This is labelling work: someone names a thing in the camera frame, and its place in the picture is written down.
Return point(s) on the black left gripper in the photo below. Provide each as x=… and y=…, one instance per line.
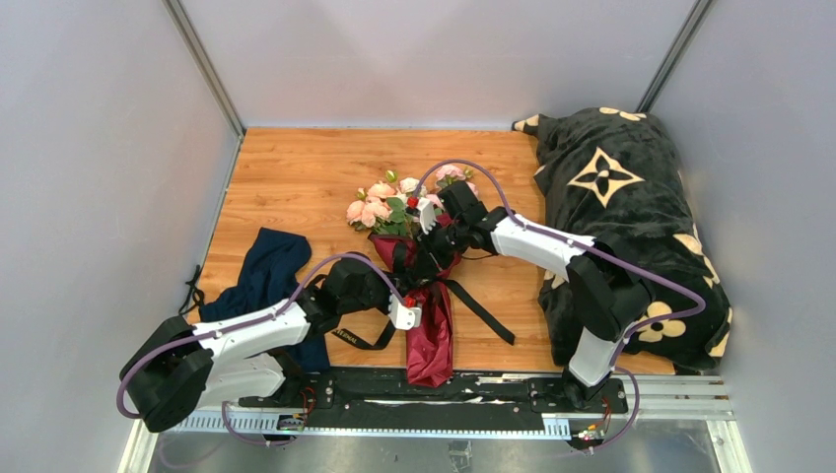
x=376, y=275

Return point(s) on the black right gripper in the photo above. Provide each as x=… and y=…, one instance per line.
x=433, y=258

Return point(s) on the pink fake flower bouquet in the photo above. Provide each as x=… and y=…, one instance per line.
x=381, y=208

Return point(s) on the dark red wrapping paper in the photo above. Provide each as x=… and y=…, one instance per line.
x=429, y=347

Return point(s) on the black floral plush blanket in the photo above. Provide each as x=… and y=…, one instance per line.
x=603, y=170

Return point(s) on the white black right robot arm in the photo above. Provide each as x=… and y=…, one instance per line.
x=608, y=296

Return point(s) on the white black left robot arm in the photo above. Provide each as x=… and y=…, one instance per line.
x=183, y=367

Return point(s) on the navy blue cloth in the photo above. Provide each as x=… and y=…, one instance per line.
x=267, y=277

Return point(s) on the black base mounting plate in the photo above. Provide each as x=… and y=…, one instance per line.
x=367, y=398

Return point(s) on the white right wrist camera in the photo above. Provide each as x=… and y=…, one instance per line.
x=422, y=211

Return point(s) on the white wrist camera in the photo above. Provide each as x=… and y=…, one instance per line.
x=422, y=211
x=404, y=314

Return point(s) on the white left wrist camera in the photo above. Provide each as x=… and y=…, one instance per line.
x=404, y=314

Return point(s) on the aluminium frame rail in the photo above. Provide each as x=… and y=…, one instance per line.
x=674, y=398

